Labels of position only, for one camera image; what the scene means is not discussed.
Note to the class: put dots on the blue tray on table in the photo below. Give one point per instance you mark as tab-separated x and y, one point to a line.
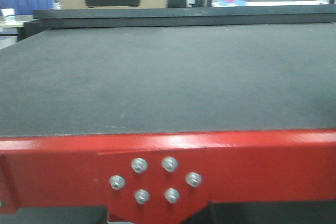
235	3

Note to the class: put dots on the black conveyor belt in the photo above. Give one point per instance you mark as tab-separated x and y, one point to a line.
169	79

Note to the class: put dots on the black conveyor rear rail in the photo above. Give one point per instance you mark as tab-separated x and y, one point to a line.
173	17

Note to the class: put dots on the silver bolt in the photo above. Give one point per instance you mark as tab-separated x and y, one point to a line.
141	196
117	182
193	179
172	195
169	164
139	165

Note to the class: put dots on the red metal conveyor frame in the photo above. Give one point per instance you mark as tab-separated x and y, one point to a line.
238	166

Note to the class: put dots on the white background table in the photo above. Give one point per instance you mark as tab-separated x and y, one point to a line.
285	3

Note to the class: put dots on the white paper cup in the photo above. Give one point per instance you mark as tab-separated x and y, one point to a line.
8	14

